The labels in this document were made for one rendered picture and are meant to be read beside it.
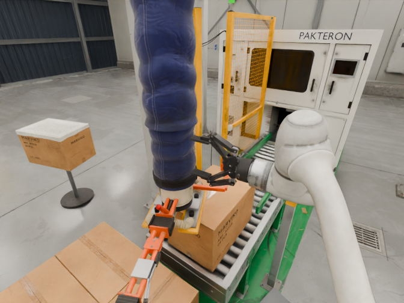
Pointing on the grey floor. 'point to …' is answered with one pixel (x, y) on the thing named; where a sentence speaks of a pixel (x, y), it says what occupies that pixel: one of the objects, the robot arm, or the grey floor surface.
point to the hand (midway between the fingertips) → (195, 156)
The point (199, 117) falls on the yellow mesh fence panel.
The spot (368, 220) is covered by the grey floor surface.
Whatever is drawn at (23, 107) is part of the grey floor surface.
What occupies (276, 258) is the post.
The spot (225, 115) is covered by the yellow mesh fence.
